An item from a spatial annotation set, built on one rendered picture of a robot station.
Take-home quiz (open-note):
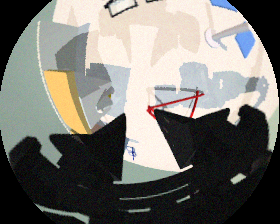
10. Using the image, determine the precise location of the blue flat square pad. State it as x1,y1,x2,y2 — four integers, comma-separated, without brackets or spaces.
209,0,237,12
234,31,256,58

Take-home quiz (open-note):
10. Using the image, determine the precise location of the light blue cylinder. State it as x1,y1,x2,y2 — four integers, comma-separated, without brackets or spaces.
125,137,130,151

